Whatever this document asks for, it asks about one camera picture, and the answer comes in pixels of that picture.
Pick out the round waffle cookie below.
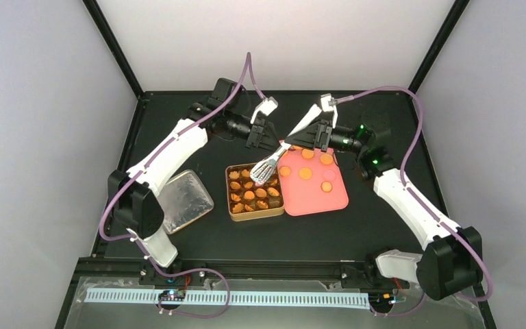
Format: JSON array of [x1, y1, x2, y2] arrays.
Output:
[[321, 181, 333, 193], [301, 149, 314, 160], [299, 167, 313, 180], [320, 153, 334, 166], [243, 191, 255, 200], [279, 166, 291, 177]]

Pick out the gold cookie tin box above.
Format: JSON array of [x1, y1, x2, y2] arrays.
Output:
[[225, 163, 285, 222]]

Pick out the silver tin lid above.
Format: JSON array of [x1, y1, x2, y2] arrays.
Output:
[[157, 169, 214, 234]]

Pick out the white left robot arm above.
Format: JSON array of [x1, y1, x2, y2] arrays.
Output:
[[99, 78, 288, 268]]

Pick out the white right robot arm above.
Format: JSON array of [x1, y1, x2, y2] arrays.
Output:
[[251, 107, 490, 300]]

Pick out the pink plastic tray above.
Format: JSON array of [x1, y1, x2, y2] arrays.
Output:
[[277, 146, 349, 217]]

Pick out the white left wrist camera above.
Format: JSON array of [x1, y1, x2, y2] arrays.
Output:
[[250, 97, 278, 124]]

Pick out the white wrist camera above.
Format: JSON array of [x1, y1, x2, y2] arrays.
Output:
[[320, 93, 338, 128], [250, 97, 278, 124]]

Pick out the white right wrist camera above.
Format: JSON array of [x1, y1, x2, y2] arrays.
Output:
[[320, 93, 338, 128]]

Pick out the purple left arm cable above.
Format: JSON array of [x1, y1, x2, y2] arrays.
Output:
[[99, 51, 268, 319]]

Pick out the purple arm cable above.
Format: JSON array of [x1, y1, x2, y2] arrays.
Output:
[[335, 86, 494, 317], [99, 51, 268, 319]]

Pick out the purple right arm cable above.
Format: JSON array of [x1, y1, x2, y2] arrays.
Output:
[[335, 86, 494, 317]]

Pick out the light blue slotted cable duct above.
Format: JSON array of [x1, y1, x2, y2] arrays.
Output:
[[79, 288, 370, 310]]

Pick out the black enclosure frame post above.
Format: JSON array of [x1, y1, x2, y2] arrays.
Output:
[[82, 0, 144, 99]]

